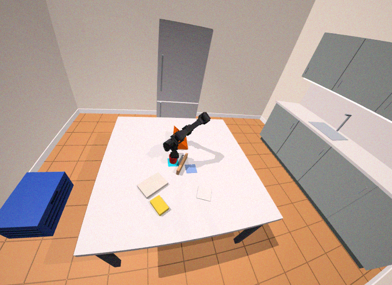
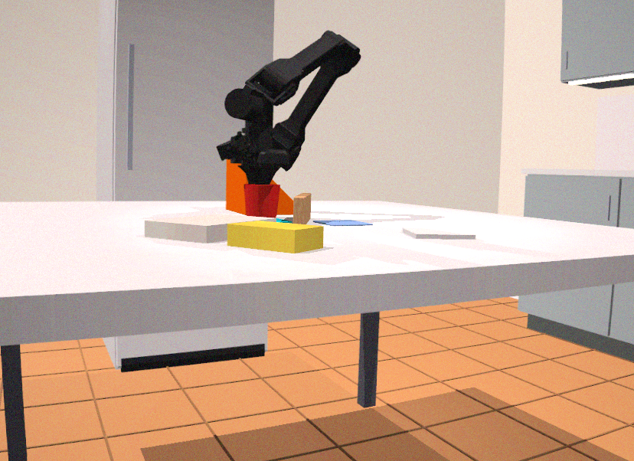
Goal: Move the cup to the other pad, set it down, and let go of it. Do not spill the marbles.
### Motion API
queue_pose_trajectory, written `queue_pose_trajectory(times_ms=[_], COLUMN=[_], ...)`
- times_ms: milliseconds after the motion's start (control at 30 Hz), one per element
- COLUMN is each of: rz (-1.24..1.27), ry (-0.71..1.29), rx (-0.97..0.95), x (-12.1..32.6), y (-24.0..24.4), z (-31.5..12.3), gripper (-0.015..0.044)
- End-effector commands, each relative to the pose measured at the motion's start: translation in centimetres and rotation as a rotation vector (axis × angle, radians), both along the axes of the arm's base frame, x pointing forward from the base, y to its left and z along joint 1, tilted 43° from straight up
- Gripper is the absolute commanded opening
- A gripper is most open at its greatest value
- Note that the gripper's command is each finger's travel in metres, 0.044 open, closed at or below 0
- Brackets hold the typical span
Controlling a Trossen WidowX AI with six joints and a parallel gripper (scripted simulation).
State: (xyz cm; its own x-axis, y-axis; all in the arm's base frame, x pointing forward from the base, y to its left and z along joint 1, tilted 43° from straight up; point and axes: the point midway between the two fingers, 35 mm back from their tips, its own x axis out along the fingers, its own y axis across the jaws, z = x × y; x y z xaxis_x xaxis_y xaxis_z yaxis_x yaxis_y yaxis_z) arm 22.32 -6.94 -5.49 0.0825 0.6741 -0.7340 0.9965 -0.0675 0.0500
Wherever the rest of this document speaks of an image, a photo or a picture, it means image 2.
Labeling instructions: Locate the yellow rectangular block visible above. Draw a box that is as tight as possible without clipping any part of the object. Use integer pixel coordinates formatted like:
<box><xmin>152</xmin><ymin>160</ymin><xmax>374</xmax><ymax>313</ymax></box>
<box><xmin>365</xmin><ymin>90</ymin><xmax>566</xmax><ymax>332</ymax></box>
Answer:
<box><xmin>227</xmin><ymin>221</ymin><xmax>324</xmax><ymax>253</ymax></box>

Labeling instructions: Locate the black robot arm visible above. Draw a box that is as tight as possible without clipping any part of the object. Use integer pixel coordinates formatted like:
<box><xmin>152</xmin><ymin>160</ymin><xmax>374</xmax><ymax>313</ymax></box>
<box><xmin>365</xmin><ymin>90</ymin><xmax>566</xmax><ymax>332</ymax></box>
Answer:
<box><xmin>216</xmin><ymin>30</ymin><xmax>361</xmax><ymax>172</ymax></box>

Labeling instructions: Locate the red cup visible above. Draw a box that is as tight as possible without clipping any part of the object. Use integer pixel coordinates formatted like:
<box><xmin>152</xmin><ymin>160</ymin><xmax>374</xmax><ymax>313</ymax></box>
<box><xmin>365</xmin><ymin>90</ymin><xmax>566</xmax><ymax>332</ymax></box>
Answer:
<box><xmin>243</xmin><ymin>184</ymin><xmax>280</xmax><ymax>218</ymax></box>

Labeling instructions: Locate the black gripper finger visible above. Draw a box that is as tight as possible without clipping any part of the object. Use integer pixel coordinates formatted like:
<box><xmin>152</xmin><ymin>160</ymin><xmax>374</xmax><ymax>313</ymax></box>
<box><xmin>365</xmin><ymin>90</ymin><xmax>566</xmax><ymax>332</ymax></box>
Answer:
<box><xmin>237</xmin><ymin>165</ymin><xmax>255</xmax><ymax>184</ymax></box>
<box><xmin>247</xmin><ymin>165</ymin><xmax>279</xmax><ymax>185</ymax></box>

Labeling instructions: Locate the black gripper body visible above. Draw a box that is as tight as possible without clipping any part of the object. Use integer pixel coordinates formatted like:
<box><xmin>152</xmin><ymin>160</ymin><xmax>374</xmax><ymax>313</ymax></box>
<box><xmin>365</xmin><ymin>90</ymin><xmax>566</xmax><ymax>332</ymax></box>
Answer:
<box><xmin>230</xmin><ymin>123</ymin><xmax>289</xmax><ymax>165</ymax></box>

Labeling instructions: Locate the tan flat bar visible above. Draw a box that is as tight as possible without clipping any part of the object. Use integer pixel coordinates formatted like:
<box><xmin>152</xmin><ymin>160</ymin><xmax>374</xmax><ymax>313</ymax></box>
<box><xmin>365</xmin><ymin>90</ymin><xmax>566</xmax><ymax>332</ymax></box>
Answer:
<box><xmin>293</xmin><ymin>193</ymin><xmax>311</xmax><ymax>224</ymax></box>

